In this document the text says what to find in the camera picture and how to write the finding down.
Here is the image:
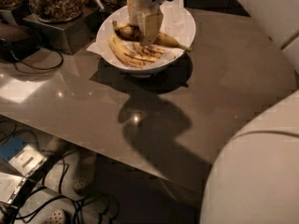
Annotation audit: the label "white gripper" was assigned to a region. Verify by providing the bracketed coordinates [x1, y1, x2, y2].
[127, 0, 167, 46]

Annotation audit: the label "spotted banana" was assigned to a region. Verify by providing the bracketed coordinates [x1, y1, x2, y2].
[114, 22, 192, 52]

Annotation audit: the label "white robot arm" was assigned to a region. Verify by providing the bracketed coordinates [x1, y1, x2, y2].
[119, 0, 299, 224]

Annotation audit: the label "middle yellow banana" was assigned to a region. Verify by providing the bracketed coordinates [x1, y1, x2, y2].
[132, 42, 165, 59]

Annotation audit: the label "yellow banana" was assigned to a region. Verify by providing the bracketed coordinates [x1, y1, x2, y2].
[109, 21, 158, 68]
[132, 42, 165, 59]

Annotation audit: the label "left yellow banana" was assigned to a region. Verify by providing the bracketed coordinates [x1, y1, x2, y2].
[109, 21, 158, 68]

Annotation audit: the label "white bowl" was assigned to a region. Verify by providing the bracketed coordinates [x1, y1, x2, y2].
[95, 0, 197, 78]

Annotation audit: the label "white paper liner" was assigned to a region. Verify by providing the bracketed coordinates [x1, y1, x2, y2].
[86, 0, 190, 67]

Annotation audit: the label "steel jar stand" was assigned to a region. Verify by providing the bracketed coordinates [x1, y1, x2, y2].
[23, 7, 101, 55]

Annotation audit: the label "glass jar of nuts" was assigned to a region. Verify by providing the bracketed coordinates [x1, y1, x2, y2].
[28, 0, 83, 23]

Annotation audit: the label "left steel stand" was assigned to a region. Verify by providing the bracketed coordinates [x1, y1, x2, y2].
[0, 2, 31, 24]

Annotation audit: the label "dark round appliance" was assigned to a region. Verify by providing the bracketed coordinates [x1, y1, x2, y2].
[0, 20, 40, 62]

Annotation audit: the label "grey clog shoe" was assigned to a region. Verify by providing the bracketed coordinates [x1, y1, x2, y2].
[73, 150, 97, 195]
[41, 209, 68, 224]

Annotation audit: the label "blue and silver box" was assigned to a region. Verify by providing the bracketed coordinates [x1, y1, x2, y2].
[0, 136, 47, 177]

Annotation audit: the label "silver flat device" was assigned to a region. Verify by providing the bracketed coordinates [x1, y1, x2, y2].
[0, 172, 27, 206]

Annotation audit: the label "black power cable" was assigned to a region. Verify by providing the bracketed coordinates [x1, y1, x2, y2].
[0, 37, 65, 73]

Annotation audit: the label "black floor cables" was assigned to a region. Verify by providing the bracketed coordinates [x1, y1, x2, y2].
[0, 119, 121, 224]

